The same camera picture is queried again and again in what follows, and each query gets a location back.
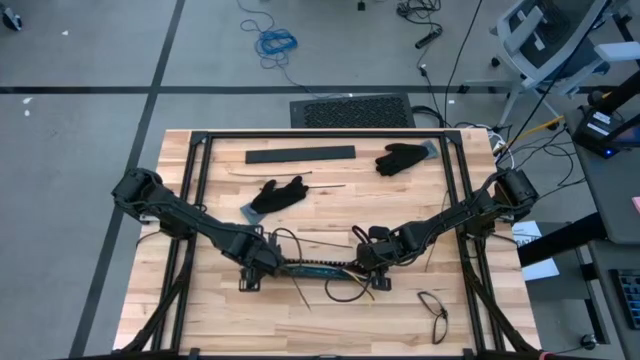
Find black keyboard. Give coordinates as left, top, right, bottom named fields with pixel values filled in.
left=609, top=268, right=640, bottom=331

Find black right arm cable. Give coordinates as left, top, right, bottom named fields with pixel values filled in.
left=323, top=224, right=375, bottom=304

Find black hanging cable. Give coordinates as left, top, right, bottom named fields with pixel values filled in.
left=505, top=0, right=616, bottom=150
left=443, top=0, right=485, bottom=126

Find black power strip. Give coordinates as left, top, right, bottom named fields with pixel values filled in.
left=414, top=27, right=444, bottom=50

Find brown zip tie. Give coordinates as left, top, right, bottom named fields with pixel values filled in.
left=424, top=189, right=450, bottom=274

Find black caster wheel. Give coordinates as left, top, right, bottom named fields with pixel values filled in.
left=0, top=7, right=24, bottom=31

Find black stand pole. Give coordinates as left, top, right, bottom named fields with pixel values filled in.
left=587, top=69, right=640, bottom=116

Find black tangled floor cable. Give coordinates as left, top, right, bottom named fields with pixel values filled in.
left=397, top=0, right=444, bottom=26

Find white paper sheet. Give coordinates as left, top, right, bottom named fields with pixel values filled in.
left=512, top=219, right=560, bottom=282

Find grey office chair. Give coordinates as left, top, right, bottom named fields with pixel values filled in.
left=462, top=0, right=640, bottom=129

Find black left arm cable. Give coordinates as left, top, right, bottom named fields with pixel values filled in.
left=267, top=227, right=305, bottom=266

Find black eyeglasses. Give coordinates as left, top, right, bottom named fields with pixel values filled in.
left=417, top=291, right=450, bottom=346

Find black duct cover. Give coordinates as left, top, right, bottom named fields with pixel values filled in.
left=244, top=145, right=357, bottom=165

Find yellow hanging cable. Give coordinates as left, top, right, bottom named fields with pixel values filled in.
left=507, top=115, right=566, bottom=149

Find black slotted cable duct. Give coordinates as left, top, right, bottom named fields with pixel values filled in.
left=279, top=258, right=371, bottom=282

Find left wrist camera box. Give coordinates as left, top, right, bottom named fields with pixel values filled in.
left=238, top=273, right=262, bottom=293

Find blue coiled floor cable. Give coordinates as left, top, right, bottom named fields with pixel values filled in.
left=237, top=0, right=321, bottom=99

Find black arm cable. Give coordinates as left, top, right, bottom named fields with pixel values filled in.
left=267, top=227, right=305, bottom=266
left=323, top=224, right=375, bottom=304

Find grey side desk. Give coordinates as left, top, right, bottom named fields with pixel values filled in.
left=517, top=107, right=640, bottom=360

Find black device with blue light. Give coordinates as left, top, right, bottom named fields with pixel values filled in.
left=572, top=107, right=640, bottom=159

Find black glove with grey cuff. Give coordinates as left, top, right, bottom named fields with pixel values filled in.
left=239, top=175, right=310, bottom=225
left=374, top=141, right=441, bottom=177

